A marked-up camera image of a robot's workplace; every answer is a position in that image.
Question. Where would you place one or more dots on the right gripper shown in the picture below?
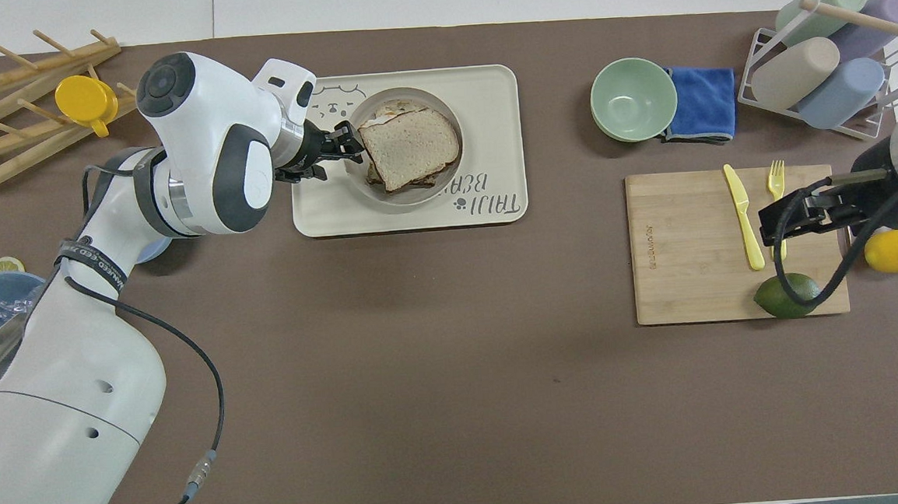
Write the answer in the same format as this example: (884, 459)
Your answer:
(881, 183)

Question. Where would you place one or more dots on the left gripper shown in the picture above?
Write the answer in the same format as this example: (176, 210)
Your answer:
(315, 153)

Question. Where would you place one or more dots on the bread sandwich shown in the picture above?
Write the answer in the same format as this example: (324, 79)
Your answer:
(411, 147)

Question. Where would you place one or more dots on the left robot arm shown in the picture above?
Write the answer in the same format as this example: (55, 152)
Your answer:
(76, 399)

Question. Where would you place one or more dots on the sandwich base with filling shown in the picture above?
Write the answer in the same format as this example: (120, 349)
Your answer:
(390, 112)

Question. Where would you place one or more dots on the white round plate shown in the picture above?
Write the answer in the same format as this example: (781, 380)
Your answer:
(407, 197)

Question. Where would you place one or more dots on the light blue plate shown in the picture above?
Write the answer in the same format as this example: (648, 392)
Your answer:
(154, 250)

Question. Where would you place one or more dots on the yellow plastic fork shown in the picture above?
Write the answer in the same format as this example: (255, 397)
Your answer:
(776, 177)

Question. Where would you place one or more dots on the yellow lemon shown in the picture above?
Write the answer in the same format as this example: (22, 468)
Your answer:
(884, 253)

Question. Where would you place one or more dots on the yellow plastic knife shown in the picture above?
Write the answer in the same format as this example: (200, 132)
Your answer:
(743, 214)

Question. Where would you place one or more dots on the blue tumbler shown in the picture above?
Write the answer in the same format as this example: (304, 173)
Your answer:
(843, 94)

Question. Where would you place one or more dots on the green lime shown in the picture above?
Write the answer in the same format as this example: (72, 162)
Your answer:
(779, 300)

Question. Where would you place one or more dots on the beige tumbler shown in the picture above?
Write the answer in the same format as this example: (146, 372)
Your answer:
(793, 73)

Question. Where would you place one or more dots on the beige printed tray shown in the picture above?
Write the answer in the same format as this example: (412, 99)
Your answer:
(488, 125)

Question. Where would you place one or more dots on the wooden cutting board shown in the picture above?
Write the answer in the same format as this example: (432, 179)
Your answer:
(691, 253)

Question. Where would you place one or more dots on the blue cloth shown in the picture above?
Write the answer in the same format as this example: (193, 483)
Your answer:
(706, 100)

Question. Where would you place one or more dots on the wooden rod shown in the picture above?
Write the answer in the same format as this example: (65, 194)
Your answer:
(864, 20)

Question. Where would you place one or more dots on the purple tumbler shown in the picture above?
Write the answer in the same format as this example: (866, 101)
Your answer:
(883, 19)

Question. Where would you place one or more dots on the green tumbler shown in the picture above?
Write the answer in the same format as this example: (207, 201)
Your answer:
(831, 6)

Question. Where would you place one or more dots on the green bowl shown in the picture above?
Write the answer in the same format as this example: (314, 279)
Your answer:
(633, 100)

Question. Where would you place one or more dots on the yellow plastic cup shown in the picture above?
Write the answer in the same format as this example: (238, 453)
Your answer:
(83, 99)

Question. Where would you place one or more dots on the wooden dish rack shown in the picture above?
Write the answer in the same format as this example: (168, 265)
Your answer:
(14, 146)

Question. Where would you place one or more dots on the lemon slice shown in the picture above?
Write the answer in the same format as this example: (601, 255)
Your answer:
(5, 266)

